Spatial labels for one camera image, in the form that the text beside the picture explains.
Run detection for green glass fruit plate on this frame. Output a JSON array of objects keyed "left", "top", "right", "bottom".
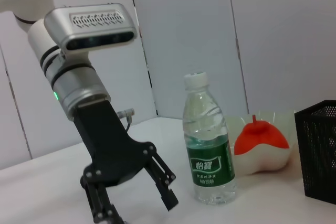
[{"left": 225, "top": 109, "right": 299, "bottom": 176}]

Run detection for black mesh pen holder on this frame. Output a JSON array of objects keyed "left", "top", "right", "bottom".
[{"left": 293, "top": 100, "right": 336, "bottom": 205}]

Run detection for clear green-label water bottle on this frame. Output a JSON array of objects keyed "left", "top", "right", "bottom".
[{"left": 182, "top": 71, "right": 237, "bottom": 206}]

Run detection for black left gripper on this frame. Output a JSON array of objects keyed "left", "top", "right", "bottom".
[{"left": 73, "top": 98, "right": 180, "bottom": 224}]

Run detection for left arm connector cable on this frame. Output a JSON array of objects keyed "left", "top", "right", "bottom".
[{"left": 117, "top": 107, "right": 137, "bottom": 132}]

